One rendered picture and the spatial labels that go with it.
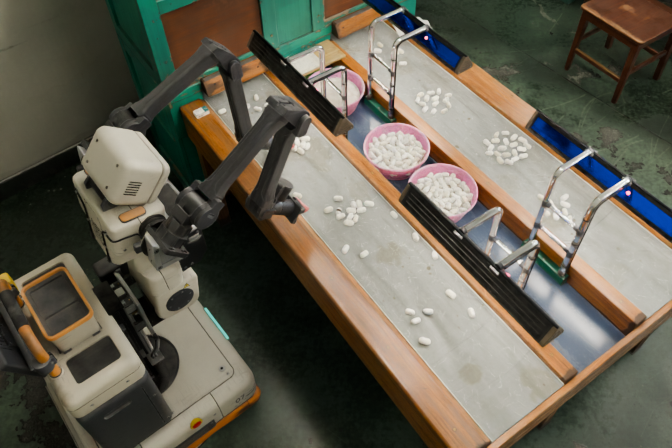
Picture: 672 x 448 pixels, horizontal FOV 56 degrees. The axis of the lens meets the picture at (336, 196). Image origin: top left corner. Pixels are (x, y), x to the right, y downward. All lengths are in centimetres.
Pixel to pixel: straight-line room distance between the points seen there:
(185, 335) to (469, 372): 119
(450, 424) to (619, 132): 244
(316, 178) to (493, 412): 108
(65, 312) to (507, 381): 137
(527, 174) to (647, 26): 166
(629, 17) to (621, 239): 185
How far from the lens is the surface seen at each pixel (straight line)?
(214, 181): 177
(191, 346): 268
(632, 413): 302
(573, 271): 234
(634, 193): 216
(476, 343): 213
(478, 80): 291
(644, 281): 242
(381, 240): 230
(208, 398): 258
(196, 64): 207
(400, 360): 205
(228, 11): 273
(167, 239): 179
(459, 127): 271
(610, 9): 409
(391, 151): 261
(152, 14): 256
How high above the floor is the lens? 262
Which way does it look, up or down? 51 degrees down
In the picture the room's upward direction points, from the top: 2 degrees counter-clockwise
